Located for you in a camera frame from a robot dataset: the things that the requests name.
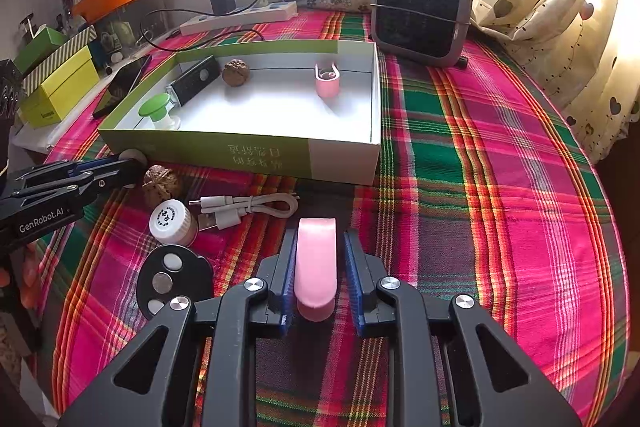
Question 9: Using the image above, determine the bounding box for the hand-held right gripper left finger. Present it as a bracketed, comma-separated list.
[59, 229, 298, 427]

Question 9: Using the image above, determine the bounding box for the white power strip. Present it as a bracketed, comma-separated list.
[179, 1, 298, 36]

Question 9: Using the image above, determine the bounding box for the grey desktop heater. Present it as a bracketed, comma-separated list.
[370, 0, 475, 68]

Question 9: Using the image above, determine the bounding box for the small white capped bottle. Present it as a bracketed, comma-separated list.
[149, 199, 199, 250]

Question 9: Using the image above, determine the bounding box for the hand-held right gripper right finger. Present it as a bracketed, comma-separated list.
[344, 228, 583, 427]

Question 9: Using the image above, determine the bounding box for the green and white cardboard box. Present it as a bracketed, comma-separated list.
[97, 39, 383, 186]

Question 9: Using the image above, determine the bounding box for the person's left hand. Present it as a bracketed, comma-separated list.
[0, 243, 42, 308]

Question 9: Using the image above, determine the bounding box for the black round magnet disc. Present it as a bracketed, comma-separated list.
[136, 244, 215, 320]

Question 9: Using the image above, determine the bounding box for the cream heart-print curtain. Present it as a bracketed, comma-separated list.
[470, 0, 640, 165]

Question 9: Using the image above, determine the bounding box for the pink clamp clip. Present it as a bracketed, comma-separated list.
[294, 217, 338, 323]

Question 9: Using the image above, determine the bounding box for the white USB cable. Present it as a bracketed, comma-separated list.
[187, 193, 300, 233]

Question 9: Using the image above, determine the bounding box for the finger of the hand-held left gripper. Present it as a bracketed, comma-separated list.
[12, 158, 121, 190]
[0, 158, 148, 220]

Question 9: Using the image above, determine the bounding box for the pink cup-shaped holder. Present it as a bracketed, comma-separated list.
[314, 62, 343, 98]

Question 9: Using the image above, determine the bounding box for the brown walnut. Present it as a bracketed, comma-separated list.
[222, 59, 251, 86]
[142, 165, 181, 210]

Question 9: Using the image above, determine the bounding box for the black smartphone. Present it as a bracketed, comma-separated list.
[92, 54, 152, 118]

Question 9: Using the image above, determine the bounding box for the striped cardboard box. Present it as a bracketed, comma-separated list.
[21, 26, 98, 92]

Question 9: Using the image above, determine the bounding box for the black bike light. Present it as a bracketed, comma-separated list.
[165, 56, 221, 106]

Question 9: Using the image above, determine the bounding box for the green mushroom-shaped massager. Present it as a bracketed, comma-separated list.
[139, 94, 182, 131]

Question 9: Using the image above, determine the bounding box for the yellow cardboard box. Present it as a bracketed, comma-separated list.
[19, 46, 101, 129]

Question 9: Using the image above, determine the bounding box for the green ceramic mug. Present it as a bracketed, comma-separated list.
[97, 19, 132, 58]

